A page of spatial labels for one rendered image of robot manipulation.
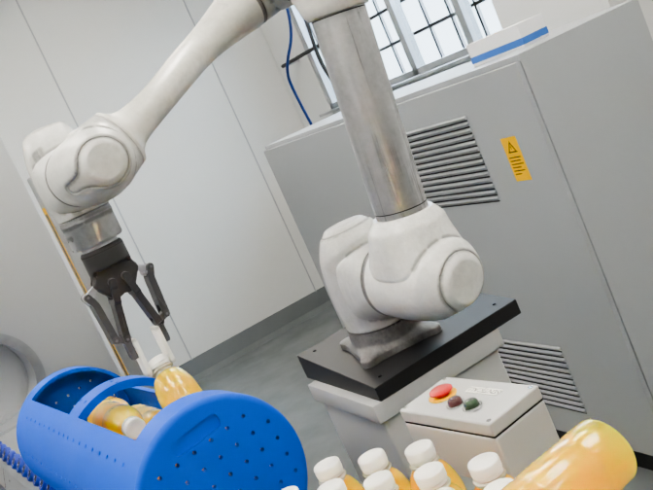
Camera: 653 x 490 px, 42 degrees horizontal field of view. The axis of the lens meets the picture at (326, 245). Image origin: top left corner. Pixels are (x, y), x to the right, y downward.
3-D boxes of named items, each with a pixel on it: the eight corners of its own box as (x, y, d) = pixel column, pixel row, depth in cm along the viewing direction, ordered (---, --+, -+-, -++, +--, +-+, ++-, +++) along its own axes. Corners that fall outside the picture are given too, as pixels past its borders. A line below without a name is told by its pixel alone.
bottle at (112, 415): (127, 418, 175) (158, 429, 159) (100, 441, 172) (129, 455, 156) (108, 392, 173) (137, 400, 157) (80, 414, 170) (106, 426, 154)
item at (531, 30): (497, 55, 290) (489, 34, 288) (549, 35, 269) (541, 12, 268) (473, 67, 284) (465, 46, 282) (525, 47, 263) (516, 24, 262)
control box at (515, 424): (469, 432, 133) (444, 374, 131) (565, 448, 116) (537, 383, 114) (424, 468, 128) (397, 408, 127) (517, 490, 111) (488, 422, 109)
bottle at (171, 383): (223, 448, 137) (160, 358, 142) (196, 473, 139) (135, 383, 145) (247, 439, 143) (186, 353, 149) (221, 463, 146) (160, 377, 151)
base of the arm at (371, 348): (405, 307, 195) (396, 286, 193) (444, 330, 173) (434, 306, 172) (334, 342, 191) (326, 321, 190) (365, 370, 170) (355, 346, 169)
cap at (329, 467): (348, 465, 119) (342, 454, 119) (339, 480, 116) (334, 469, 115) (324, 472, 121) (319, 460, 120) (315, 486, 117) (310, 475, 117)
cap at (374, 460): (358, 472, 116) (353, 462, 115) (380, 457, 117) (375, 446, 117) (371, 479, 112) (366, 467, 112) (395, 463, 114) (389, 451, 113)
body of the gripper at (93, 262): (115, 235, 148) (138, 283, 150) (71, 257, 144) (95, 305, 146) (128, 232, 142) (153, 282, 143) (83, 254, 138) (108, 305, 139)
